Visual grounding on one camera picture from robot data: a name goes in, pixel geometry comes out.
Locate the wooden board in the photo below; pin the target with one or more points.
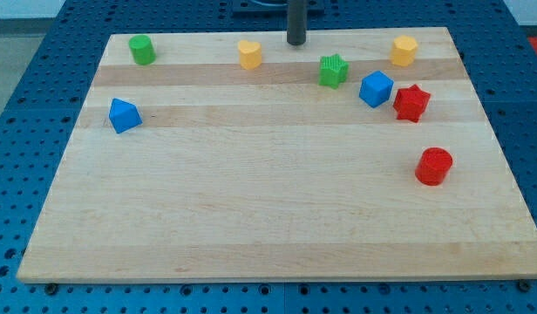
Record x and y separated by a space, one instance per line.
264 175

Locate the yellow heart block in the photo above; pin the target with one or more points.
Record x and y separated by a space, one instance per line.
250 54

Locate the green star block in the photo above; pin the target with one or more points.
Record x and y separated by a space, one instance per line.
333 71

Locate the blue cube block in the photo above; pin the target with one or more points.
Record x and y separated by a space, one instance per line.
376 89

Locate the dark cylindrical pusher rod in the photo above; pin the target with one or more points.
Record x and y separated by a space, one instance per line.
296 22

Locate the red star block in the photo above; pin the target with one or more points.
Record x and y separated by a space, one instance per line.
410 103

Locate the green cylinder block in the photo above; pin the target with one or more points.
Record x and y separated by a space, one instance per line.
141 47

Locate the red cylinder block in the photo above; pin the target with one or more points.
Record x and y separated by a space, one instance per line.
433 166

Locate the yellow hexagon block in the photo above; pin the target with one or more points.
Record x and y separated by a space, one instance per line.
403 51

